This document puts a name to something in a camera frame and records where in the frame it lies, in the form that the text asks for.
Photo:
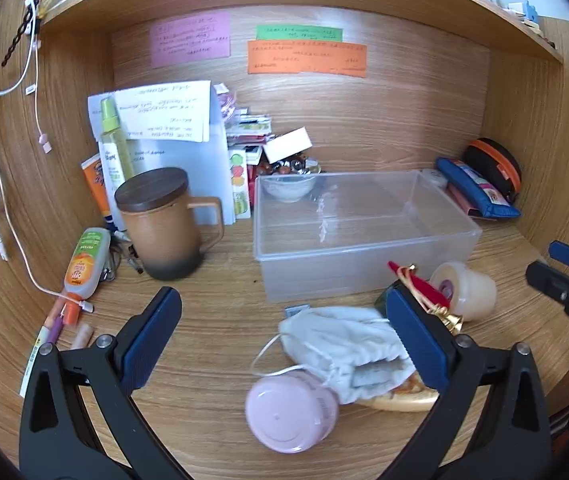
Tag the pink paper note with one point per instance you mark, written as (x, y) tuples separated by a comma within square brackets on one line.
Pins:
[(189, 37)]

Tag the red and gold ornament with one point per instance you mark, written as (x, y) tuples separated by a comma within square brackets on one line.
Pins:
[(427, 292)]

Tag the tan round dish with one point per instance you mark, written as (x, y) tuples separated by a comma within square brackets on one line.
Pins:
[(404, 397)]

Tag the black and orange zip case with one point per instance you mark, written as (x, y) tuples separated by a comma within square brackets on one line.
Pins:
[(494, 160)]

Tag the orange paper note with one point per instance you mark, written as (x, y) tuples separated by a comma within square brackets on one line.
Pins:
[(307, 58)]

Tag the blue and white trinket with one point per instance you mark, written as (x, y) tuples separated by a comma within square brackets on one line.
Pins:
[(526, 12)]

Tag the green paper note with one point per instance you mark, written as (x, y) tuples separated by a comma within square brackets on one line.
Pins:
[(299, 33)]

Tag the pink round jar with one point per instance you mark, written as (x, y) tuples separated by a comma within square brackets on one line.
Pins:
[(289, 410)]

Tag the cream translucent jar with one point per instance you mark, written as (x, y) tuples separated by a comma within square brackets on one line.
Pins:
[(469, 295)]

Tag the green spray bottle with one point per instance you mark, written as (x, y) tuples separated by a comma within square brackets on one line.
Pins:
[(112, 135)]

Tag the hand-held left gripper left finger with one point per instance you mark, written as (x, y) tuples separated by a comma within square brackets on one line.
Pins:
[(154, 335)]

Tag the brown lidded mug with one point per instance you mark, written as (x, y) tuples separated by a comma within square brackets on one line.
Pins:
[(159, 230)]

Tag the purple marker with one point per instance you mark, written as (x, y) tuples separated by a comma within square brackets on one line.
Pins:
[(55, 327)]

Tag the metal key bunch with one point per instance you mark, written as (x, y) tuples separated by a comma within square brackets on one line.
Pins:
[(114, 260)]

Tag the small white bowl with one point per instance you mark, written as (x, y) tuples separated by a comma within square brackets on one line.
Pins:
[(289, 189)]

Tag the small white box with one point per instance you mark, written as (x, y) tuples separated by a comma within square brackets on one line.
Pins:
[(288, 144)]

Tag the stack of assorted packets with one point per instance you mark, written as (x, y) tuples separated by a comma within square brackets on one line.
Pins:
[(244, 120)]

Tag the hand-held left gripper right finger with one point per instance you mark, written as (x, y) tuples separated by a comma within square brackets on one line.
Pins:
[(414, 340)]

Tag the beige lip balm tube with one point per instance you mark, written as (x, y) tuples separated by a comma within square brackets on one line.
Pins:
[(82, 336)]

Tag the coloured marker pens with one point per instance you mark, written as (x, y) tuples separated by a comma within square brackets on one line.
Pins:
[(34, 360)]

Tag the translucent document folder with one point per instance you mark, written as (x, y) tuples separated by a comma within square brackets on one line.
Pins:
[(199, 175)]

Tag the white paper sheet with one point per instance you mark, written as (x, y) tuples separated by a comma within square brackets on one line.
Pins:
[(164, 110)]

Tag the blue zip pouch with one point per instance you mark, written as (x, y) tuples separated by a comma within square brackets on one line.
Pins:
[(469, 182)]

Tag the orange and green sunscreen tube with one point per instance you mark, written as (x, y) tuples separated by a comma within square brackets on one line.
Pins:
[(87, 260)]

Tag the fruit print carton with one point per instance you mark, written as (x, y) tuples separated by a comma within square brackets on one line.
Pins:
[(239, 185)]

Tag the wooden desktop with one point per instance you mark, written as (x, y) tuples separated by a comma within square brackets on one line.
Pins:
[(224, 320)]

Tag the clear plastic storage box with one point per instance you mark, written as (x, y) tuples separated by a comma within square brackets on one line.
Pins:
[(364, 240)]

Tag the pink notebook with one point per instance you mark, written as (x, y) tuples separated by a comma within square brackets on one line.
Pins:
[(461, 200)]

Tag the small white round case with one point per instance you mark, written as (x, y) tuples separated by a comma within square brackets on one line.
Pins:
[(434, 176)]

